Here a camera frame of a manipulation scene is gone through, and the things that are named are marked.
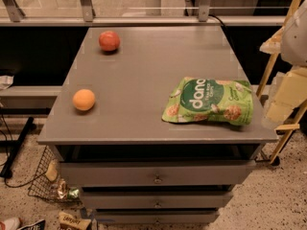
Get middle grey drawer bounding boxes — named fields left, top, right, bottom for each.
left=81, top=191, right=233, bottom=210

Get yellow snack bag on floor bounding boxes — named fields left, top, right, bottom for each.
left=59, top=212, right=91, bottom=230

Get black wire basket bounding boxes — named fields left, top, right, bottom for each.
left=28, top=147, right=79, bottom=203

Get dark snack bag on floor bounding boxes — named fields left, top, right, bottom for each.
left=17, top=219, right=46, bottom=230

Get grey metal railing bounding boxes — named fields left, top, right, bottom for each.
left=1, top=0, right=284, bottom=27

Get red apple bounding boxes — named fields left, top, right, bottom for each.
left=99, top=31, right=120, bottom=52

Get top grey drawer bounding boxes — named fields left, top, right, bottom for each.
left=60, top=160, right=255, bottom=187

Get grey drawer cabinet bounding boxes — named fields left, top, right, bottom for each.
left=38, top=26, right=276, bottom=216

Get bottom grey drawer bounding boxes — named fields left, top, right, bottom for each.
left=95, top=211, right=219, bottom=224

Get white red shoe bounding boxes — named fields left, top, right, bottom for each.
left=0, top=218, right=21, bottom=230

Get black cable behind table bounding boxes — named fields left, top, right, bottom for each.
left=209, top=13, right=238, bottom=56

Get snack bags in basket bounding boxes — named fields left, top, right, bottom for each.
left=45, top=160, right=79, bottom=201

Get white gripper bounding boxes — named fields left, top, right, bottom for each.
left=260, top=1, right=307, bottom=127

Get green rice chip bag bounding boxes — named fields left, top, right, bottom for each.
left=162, top=77, right=253, bottom=126

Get orange fruit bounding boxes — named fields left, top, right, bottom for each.
left=73, top=89, right=96, bottom=111

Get grey drawer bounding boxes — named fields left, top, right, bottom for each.
left=81, top=191, right=233, bottom=210
left=95, top=211, right=219, bottom=224
left=60, top=160, right=255, bottom=187

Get black metal floor stand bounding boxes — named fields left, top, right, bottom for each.
left=0, top=117, right=34, bottom=178

